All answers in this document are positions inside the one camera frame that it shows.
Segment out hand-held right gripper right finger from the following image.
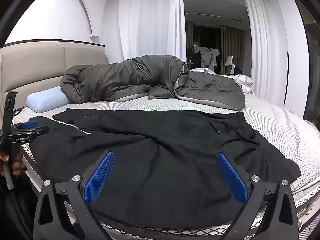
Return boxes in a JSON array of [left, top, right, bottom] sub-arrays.
[[216, 152, 299, 240]]

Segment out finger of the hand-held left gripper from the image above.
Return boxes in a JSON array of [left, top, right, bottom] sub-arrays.
[[18, 121, 50, 137]]

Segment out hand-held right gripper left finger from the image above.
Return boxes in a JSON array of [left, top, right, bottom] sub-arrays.
[[33, 151, 116, 240]]

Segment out black pants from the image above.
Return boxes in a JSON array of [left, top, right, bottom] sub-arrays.
[[29, 107, 302, 229]]

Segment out person's left hand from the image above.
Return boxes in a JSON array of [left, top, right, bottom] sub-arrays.
[[0, 151, 27, 179]]

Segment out light blue bolster pillow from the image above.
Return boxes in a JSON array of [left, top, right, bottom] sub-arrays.
[[26, 86, 70, 113]]

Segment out beige padded headboard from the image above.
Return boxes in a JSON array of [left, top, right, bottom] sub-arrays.
[[0, 45, 109, 130]]

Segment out white honeycomb mattress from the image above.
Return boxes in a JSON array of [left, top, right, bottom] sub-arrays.
[[11, 94, 320, 240]]

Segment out crumpled white bedding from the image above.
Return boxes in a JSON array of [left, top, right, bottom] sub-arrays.
[[190, 67, 255, 95]]

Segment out dark grey duvet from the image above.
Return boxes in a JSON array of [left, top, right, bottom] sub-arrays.
[[60, 54, 246, 112]]

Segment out white chair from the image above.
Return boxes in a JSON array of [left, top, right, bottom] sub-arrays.
[[225, 56, 235, 75]]

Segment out rack with grey clothes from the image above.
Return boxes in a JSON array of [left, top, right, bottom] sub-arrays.
[[194, 45, 220, 72]]

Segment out olive curtain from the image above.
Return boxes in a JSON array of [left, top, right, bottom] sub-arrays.
[[220, 25, 247, 74]]

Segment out white sheer curtain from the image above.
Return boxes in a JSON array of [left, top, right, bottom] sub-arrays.
[[119, 0, 187, 62], [240, 0, 273, 95]]

